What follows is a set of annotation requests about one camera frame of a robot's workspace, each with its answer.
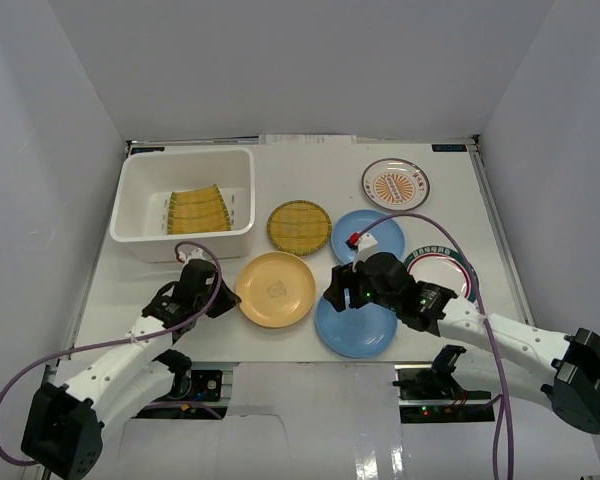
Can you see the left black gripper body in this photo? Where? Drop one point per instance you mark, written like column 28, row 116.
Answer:
column 220, row 298

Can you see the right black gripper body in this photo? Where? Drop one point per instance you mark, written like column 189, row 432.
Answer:
column 364, row 293

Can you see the light blue plate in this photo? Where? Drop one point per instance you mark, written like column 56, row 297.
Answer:
column 356, row 333
column 389, row 234

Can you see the yellow plastic plate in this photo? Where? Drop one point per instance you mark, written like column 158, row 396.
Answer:
column 277, row 290

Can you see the round yellow bamboo plate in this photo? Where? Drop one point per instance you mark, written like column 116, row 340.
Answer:
column 299, row 227

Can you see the square yellow bamboo plate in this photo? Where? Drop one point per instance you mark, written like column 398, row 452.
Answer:
column 197, row 211

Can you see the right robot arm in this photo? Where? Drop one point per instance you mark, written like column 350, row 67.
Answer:
column 558, row 371

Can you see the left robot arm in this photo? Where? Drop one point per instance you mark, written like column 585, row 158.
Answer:
column 67, row 424

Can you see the white plastic bin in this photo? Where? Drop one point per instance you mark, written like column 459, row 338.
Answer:
column 139, row 218

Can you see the green red rimmed plate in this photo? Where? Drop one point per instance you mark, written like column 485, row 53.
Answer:
column 443, row 266

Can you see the orange sunburst enamel plate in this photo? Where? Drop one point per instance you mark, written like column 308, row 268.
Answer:
column 395, row 184

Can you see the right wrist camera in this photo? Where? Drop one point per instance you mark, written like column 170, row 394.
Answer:
column 363, row 245

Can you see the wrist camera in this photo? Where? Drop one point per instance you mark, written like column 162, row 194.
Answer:
column 363, row 245
column 186, row 255

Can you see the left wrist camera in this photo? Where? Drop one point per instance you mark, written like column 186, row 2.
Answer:
column 186, row 255

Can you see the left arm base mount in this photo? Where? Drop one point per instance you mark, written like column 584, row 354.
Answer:
column 201, row 401

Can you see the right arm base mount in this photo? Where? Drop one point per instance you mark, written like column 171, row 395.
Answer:
column 430, row 394

